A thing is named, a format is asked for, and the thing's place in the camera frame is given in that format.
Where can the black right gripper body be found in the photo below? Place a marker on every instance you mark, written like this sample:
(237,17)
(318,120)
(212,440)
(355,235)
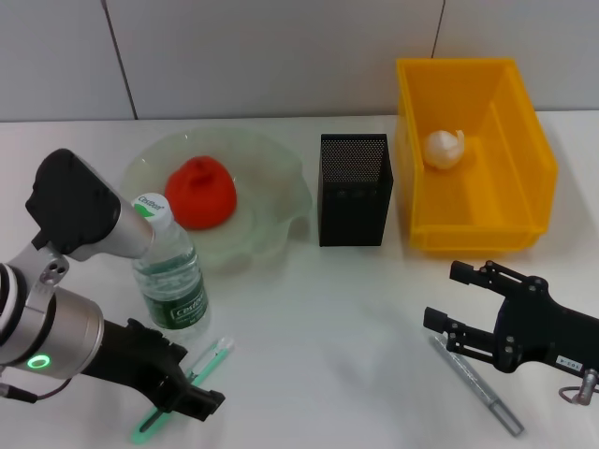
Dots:
(547,332)

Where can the black mesh pen holder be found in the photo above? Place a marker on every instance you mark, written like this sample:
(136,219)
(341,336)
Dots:
(355,159)

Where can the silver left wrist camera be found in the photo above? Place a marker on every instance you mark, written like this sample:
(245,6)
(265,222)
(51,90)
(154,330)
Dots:
(70,201)

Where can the clear green-label water bottle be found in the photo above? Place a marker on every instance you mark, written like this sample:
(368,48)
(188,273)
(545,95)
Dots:
(173,280)

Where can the green utility knife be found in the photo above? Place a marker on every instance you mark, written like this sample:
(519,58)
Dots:
(213,357)

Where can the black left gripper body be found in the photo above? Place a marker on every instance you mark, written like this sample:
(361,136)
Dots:
(135,360)

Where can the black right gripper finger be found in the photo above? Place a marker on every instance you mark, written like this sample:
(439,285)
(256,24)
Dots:
(468,337)
(482,273)

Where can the yellow plastic bin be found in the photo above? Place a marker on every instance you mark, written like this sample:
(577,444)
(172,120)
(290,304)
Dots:
(515,140)

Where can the silver grey pen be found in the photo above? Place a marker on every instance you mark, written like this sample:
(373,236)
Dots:
(486,393)

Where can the red tomato-shaped object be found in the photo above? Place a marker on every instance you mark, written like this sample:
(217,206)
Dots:
(206,196)

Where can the white paper ball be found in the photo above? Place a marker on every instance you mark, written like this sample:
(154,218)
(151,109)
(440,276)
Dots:
(444,149)

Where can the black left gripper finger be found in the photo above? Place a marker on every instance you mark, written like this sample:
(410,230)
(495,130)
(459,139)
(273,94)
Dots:
(196,404)

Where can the translucent wavy fruit plate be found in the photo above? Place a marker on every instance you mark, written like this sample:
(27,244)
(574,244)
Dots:
(271,187)

